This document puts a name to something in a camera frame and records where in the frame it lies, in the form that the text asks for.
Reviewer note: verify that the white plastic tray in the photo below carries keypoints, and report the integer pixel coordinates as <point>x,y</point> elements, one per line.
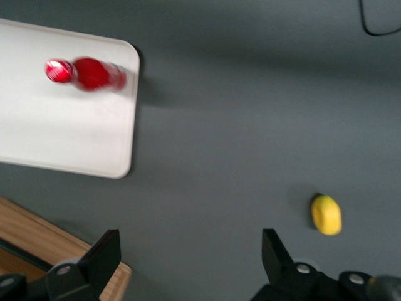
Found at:
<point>62,125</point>

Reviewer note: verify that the yellow lemon toy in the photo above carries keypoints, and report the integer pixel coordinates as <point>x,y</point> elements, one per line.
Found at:
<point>327,216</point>

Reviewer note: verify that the red coke bottle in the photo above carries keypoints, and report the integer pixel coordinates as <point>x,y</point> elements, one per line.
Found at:
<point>89,75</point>

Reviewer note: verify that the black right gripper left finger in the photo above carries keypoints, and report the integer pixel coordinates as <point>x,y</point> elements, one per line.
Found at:
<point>100,260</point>

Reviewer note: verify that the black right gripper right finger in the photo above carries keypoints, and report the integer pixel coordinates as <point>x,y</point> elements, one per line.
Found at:
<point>275,260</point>

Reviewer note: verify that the wooden box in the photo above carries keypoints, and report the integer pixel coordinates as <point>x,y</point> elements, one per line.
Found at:
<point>34,229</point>

